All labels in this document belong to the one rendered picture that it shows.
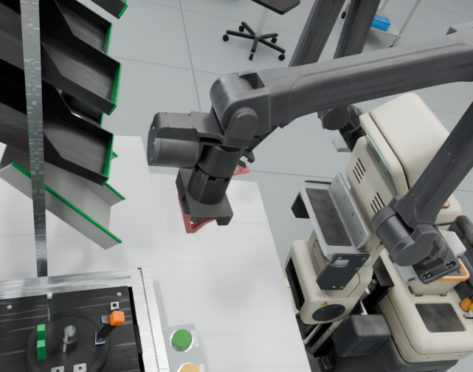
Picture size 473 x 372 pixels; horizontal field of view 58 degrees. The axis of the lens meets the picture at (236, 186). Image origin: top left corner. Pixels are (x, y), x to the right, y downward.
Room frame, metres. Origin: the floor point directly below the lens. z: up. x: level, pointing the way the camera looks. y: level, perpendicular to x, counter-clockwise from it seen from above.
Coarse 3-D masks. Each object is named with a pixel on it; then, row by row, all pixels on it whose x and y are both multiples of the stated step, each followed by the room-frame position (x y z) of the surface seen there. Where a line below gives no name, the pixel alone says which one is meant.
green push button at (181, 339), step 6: (180, 330) 0.43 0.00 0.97; (186, 330) 0.44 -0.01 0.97; (174, 336) 0.42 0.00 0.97; (180, 336) 0.42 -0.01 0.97; (186, 336) 0.43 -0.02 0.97; (174, 342) 0.41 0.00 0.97; (180, 342) 0.41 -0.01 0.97; (186, 342) 0.41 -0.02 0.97; (180, 348) 0.40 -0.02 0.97; (186, 348) 0.41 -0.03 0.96
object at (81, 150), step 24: (0, 72) 0.57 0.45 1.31; (0, 96) 0.55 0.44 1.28; (24, 96) 0.58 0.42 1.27; (48, 96) 0.60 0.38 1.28; (0, 120) 0.46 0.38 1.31; (24, 120) 0.48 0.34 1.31; (48, 120) 0.58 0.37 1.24; (72, 120) 0.61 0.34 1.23; (24, 144) 0.48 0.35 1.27; (48, 144) 0.49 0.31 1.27; (72, 144) 0.56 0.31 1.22; (96, 144) 0.61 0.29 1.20; (72, 168) 0.50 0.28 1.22; (96, 168) 0.55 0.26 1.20
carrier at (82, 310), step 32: (0, 320) 0.32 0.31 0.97; (32, 320) 0.34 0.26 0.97; (64, 320) 0.36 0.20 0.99; (96, 320) 0.38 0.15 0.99; (128, 320) 0.41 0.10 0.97; (0, 352) 0.27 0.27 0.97; (32, 352) 0.29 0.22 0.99; (64, 352) 0.31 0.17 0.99; (96, 352) 0.33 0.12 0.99; (128, 352) 0.36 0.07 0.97
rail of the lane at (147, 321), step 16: (144, 272) 0.54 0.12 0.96; (144, 288) 0.50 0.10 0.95; (144, 304) 0.47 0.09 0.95; (144, 320) 0.43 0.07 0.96; (144, 336) 0.40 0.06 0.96; (160, 336) 0.41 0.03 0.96; (144, 352) 0.37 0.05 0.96; (160, 352) 0.38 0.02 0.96; (144, 368) 0.34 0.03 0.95; (160, 368) 0.35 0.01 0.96
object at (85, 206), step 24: (0, 168) 0.48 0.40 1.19; (24, 168) 0.52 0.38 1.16; (48, 168) 0.57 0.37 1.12; (24, 192) 0.48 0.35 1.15; (48, 192) 0.49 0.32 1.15; (72, 192) 0.58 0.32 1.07; (96, 192) 0.64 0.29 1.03; (72, 216) 0.51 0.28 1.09; (96, 216) 0.58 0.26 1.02; (96, 240) 0.53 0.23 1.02; (120, 240) 0.55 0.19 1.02
